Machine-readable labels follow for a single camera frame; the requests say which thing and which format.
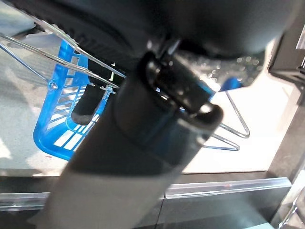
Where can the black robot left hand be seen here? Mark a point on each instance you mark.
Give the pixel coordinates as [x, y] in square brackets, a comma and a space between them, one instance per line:
[147, 143]

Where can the black store shelf board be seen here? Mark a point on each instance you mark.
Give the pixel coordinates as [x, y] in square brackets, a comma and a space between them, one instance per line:
[214, 210]

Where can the blue plastic shopping basket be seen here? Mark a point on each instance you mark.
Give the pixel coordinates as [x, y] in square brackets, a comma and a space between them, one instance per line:
[47, 140]

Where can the black low display stand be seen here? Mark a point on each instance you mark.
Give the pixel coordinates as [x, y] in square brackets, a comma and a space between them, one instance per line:
[286, 55]

